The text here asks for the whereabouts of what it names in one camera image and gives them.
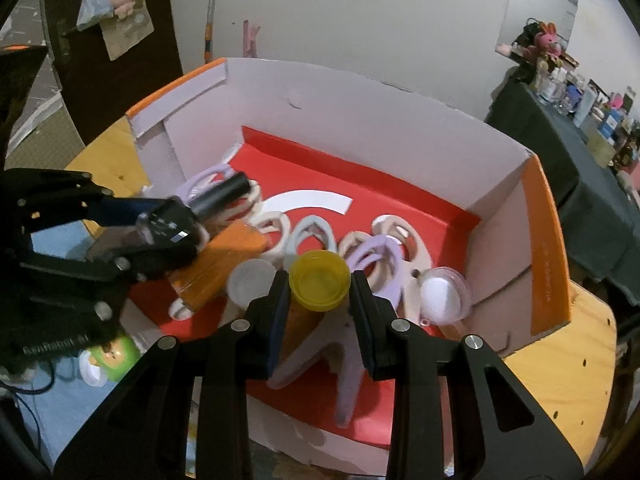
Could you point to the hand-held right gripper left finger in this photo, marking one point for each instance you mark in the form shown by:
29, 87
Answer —
277, 320

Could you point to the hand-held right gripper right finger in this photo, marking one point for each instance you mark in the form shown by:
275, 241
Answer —
362, 327

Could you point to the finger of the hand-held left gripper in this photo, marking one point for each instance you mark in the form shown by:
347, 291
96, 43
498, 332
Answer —
120, 212
150, 260

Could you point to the yellow plastic jar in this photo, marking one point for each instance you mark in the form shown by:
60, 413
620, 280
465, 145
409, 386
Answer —
320, 280

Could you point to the black cylinder with label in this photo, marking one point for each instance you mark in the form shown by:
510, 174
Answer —
222, 192

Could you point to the orange and white cardboard box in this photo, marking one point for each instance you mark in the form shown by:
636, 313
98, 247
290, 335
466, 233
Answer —
375, 125

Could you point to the clear round container, white ball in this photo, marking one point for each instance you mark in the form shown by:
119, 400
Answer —
442, 297

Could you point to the white plastic bottle cap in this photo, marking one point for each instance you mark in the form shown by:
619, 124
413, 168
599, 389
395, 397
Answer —
247, 280
92, 376

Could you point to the orange tube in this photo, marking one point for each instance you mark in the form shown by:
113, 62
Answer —
220, 265

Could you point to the green and yellow toy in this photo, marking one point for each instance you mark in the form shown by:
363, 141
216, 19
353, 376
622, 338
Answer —
117, 357

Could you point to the blue fluffy mat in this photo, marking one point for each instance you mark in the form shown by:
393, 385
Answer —
45, 420

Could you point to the dark wooden door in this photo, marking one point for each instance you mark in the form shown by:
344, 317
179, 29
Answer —
100, 90

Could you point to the black angular device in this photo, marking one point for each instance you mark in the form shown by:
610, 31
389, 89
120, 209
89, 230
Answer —
20, 85

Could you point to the brown paper bag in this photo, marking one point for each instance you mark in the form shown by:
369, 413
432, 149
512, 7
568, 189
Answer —
125, 34

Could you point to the clear plastic bag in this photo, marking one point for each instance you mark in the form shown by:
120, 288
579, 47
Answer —
92, 7

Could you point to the orange and white pole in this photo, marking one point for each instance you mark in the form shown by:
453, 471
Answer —
210, 15

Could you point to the side table with dark cloth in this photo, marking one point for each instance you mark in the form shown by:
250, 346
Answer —
565, 160

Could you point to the row of bottles and boxes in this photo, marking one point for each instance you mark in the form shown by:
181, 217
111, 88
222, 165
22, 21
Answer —
595, 105

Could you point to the pink bunny plush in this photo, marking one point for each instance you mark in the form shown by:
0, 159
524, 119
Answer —
547, 40

